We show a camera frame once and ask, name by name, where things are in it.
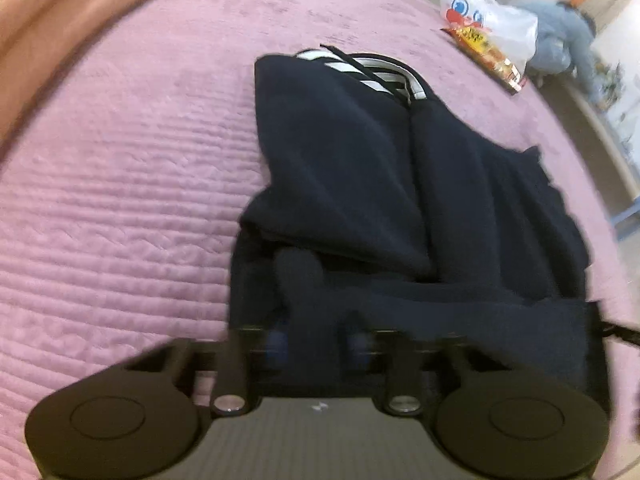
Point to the pink folded blanket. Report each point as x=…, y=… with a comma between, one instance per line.
x=55, y=25

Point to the dark navy striped hoodie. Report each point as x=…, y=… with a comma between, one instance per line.
x=400, y=200

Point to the white plastic bag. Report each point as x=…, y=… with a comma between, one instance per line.
x=490, y=10

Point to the red yellow snack packet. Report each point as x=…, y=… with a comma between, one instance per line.
x=487, y=52

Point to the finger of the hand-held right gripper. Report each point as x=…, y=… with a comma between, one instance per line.
x=624, y=334

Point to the white desk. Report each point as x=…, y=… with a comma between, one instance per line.
x=620, y=120

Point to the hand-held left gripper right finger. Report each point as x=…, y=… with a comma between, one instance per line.
x=357, y=346

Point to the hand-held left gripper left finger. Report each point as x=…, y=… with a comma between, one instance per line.
x=277, y=346

